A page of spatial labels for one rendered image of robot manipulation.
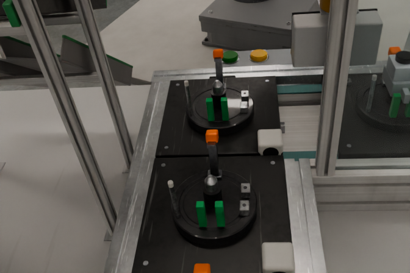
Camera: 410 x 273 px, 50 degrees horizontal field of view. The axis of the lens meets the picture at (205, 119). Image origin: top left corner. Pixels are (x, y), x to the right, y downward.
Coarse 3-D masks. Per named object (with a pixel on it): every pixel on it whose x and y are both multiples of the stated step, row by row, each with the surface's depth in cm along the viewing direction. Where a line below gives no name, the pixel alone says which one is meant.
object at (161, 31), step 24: (144, 0) 159; (168, 0) 157; (192, 0) 156; (120, 24) 147; (144, 24) 146; (168, 24) 144; (192, 24) 143; (120, 48) 136; (144, 48) 135; (168, 48) 133; (192, 48) 132; (216, 48) 130; (144, 72) 125
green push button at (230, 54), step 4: (224, 52) 108; (228, 52) 108; (232, 52) 107; (236, 52) 107; (224, 56) 107; (228, 56) 106; (232, 56) 106; (236, 56) 106; (224, 60) 106; (228, 60) 106; (232, 60) 106; (236, 60) 106
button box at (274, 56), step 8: (240, 56) 108; (248, 56) 108; (272, 56) 107; (280, 56) 106; (288, 56) 106; (224, 64) 106; (232, 64) 106; (240, 64) 105; (248, 64) 105; (256, 64) 105; (264, 64) 104; (272, 64) 104; (280, 64) 104; (288, 64) 104
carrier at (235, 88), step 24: (168, 96) 97; (192, 96) 93; (216, 96) 87; (240, 96) 92; (264, 96) 94; (168, 120) 91; (192, 120) 87; (216, 120) 87; (240, 120) 86; (264, 120) 88; (168, 144) 86; (192, 144) 85; (240, 144) 84; (264, 144) 80
